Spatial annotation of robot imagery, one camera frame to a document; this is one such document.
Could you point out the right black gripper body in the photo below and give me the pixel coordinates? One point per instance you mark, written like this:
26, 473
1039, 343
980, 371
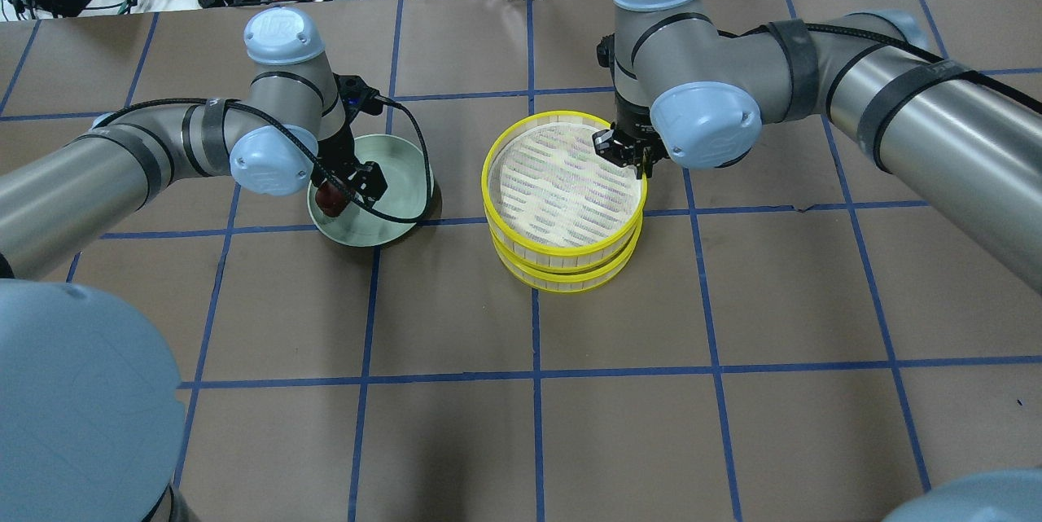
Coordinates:
631, 116

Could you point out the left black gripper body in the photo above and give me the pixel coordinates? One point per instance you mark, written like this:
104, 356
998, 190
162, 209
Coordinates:
334, 151

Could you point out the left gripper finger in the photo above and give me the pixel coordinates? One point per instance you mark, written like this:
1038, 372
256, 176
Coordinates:
346, 180
370, 183

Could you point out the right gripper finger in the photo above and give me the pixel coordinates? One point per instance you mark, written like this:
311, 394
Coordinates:
647, 165
604, 144

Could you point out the yellow steamer layer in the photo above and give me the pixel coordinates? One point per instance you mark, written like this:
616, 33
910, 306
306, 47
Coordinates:
551, 203
562, 279

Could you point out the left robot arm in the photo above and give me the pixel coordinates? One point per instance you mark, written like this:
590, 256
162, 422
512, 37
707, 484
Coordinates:
292, 131

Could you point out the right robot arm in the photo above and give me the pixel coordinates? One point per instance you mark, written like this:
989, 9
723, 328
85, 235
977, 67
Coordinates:
968, 144

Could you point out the dark red bun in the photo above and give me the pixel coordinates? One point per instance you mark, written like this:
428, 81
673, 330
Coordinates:
330, 201

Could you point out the light green plate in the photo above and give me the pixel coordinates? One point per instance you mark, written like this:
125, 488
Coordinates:
406, 195

